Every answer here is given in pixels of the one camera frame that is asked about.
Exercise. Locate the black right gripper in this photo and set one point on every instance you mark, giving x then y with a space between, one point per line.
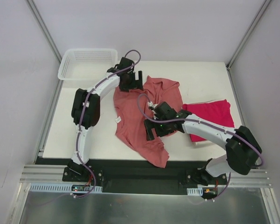
151 127

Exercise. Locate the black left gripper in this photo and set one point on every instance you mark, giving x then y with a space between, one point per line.
135 80

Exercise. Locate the salmon pink polo shirt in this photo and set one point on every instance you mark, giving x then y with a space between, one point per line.
131 129

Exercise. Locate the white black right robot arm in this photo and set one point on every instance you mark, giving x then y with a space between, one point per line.
242 150

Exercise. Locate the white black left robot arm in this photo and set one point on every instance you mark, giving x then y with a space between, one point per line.
86 110

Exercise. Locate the white perforated plastic basket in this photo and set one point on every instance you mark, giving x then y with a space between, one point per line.
86 64

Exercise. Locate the folded magenta t shirt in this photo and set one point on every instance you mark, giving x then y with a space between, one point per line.
215 111

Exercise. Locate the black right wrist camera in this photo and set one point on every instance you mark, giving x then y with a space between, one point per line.
163 111

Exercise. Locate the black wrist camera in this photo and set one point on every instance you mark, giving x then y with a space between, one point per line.
125 63
163 111

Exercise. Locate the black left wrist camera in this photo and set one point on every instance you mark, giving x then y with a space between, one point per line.
125 63

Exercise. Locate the right white slotted cable duct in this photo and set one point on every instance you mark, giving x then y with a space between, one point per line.
195 191

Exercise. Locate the white slotted cable duct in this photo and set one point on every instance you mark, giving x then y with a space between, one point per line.
59 188
195 191

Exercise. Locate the left aluminium corner post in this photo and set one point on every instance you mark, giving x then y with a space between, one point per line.
41 23

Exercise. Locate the aluminium corner post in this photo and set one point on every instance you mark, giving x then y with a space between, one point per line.
257 18
41 23

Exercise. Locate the aluminium front frame rail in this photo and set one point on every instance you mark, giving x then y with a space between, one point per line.
257 178

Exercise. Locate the left white slotted cable duct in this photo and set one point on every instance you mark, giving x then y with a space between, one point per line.
59 188

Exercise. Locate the right aluminium corner post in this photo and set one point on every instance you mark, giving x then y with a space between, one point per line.
257 18

